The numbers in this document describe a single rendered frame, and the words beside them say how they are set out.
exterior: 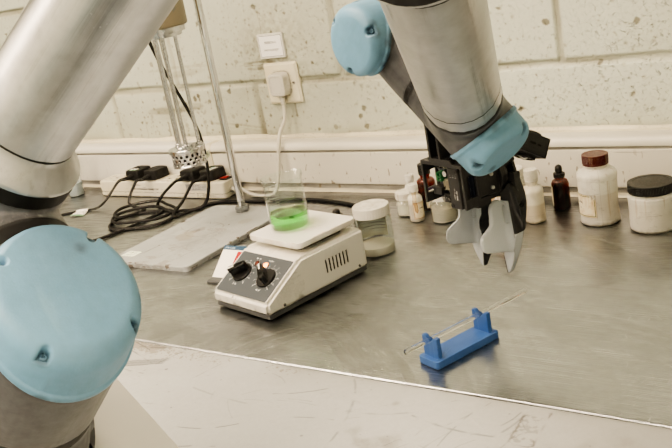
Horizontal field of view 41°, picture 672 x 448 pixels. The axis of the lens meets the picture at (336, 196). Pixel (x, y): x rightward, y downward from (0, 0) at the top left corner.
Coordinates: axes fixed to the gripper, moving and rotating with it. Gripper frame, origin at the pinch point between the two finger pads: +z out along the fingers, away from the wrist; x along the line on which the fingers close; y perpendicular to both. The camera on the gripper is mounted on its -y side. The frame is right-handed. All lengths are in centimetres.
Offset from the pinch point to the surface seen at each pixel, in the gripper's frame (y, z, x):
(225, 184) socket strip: -9, 6, -92
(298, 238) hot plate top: 9.5, 0.4, -31.4
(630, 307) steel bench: -11.7, 9.1, 8.9
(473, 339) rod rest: 6.6, 8.2, 0.8
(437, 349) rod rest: 12.4, 6.9, 1.2
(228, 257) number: 12, 6, -51
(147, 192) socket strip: 0, 8, -114
